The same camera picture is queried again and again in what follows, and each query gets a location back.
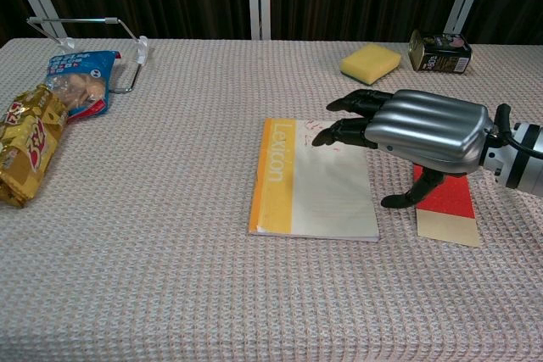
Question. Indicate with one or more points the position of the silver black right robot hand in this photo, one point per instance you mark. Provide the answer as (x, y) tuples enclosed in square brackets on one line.
[(424, 129)]

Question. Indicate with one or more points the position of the red and tan card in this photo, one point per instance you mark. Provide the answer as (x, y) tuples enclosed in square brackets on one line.
[(454, 205)]

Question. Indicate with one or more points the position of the yellow Lexicon notebook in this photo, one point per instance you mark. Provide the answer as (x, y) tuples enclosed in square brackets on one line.
[(331, 192)]

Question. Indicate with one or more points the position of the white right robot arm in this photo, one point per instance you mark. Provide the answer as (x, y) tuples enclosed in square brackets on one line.
[(530, 158)]

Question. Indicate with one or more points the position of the black tin can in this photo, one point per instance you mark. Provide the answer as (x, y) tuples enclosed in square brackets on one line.
[(441, 54)]

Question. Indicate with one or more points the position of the yellow sponge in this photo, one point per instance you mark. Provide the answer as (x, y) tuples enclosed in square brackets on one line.
[(371, 63)]

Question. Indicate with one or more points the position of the beige waffle tablecloth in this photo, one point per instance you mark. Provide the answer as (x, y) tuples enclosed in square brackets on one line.
[(169, 273)]

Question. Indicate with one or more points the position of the blue snack bag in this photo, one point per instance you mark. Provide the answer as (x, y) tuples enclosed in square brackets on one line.
[(80, 82)]

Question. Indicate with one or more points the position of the gold snack bag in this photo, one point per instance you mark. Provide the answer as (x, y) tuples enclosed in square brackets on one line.
[(29, 150)]

